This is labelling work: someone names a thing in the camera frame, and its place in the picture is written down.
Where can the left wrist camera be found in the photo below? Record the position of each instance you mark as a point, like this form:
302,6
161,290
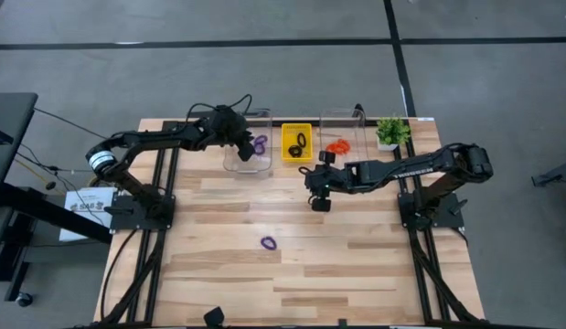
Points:
223,112

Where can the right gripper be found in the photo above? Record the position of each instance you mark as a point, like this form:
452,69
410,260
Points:
351,180

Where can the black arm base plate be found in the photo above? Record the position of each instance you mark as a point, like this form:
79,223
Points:
127,219
451,221

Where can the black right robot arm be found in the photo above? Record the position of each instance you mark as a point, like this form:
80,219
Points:
424,166

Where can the caster wheel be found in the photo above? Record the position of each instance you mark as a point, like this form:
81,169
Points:
23,299

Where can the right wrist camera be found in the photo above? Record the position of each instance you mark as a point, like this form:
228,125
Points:
339,172

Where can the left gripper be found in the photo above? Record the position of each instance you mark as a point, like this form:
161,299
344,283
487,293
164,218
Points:
225,130

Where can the black aluminium table frame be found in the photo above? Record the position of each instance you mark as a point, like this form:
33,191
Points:
282,122

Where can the white printed paper sheet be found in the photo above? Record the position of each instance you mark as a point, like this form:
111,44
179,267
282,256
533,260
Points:
90,201

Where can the black desk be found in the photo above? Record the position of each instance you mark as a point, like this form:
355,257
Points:
8,119

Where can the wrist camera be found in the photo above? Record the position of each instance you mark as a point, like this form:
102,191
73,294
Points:
223,112
339,172

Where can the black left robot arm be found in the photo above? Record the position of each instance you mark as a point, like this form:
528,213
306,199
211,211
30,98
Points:
150,137

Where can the black stand foot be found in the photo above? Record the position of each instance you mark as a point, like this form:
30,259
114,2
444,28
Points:
557,173

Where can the green plant in white pot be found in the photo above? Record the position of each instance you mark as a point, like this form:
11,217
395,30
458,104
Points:
392,130

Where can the yellow plastic basket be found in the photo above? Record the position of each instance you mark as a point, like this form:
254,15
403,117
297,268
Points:
289,132

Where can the clear plastic bin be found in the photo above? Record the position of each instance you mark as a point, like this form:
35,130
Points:
264,164
342,123

